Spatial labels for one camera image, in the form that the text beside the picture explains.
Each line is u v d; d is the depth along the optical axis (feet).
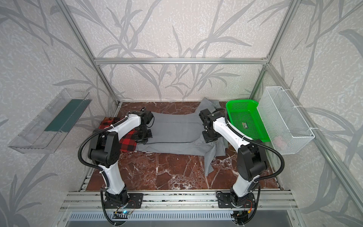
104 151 1.67
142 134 2.54
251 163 1.50
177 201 2.47
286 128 2.02
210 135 2.44
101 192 2.27
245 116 3.66
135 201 2.39
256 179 1.67
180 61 3.17
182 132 3.28
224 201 2.40
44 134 2.10
